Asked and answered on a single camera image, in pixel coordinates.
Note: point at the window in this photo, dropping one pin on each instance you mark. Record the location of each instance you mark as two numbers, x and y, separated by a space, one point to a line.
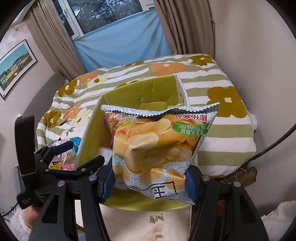
80 17

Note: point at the left hand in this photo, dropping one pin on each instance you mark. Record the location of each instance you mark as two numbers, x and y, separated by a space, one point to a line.
30 215

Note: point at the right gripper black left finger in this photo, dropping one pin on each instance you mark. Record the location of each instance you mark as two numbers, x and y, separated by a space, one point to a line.
57 219

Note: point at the green cardboard snack box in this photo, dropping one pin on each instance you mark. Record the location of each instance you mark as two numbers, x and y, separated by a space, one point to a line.
97 133

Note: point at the left beige curtain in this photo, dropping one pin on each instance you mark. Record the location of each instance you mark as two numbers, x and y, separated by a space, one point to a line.
51 37

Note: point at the right beige curtain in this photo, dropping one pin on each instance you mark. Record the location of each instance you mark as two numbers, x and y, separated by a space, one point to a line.
188 26

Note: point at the floral striped blanket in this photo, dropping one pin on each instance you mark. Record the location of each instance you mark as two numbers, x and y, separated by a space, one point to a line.
230 140

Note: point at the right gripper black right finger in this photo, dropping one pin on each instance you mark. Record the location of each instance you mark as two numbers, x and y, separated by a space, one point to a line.
224 211

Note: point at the blue cloth over window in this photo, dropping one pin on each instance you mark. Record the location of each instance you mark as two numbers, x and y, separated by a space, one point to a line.
131 39

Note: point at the silver potato chip bag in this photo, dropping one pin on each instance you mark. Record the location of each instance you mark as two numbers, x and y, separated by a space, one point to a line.
152 150

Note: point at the dark blue snack packet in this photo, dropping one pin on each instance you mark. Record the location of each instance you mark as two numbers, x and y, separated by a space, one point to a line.
67 155

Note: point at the framed wall picture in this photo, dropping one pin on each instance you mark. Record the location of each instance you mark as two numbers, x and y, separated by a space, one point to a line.
14 64

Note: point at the beige curtain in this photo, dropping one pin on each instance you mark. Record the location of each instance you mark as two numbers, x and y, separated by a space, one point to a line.
51 37
188 26

